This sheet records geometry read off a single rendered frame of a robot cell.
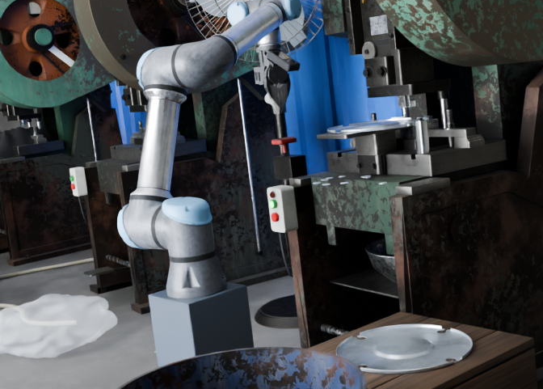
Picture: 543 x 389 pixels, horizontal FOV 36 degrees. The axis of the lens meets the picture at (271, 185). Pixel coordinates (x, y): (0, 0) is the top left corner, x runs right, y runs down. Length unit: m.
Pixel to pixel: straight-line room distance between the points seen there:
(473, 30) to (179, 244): 0.86
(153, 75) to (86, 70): 3.06
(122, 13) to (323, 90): 1.55
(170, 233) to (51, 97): 3.18
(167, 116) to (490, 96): 0.94
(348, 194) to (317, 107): 2.31
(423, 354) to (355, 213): 0.69
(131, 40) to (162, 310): 1.61
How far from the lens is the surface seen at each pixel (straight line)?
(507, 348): 1.82
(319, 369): 1.48
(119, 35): 3.45
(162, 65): 2.20
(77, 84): 5.23
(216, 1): 3.20
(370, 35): 2.46
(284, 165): 2.57
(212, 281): 2.05
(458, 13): 1.97
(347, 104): 4.48
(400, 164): 2.33
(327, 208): 2.47
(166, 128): 2.18
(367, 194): 2.31
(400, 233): 2.15
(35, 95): 5.12
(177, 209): 2.03
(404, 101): 2.47
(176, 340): 2.09
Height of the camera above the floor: 0.96
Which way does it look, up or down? 8 degrees down
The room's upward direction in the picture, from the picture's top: 7 degrees counter-clockwise
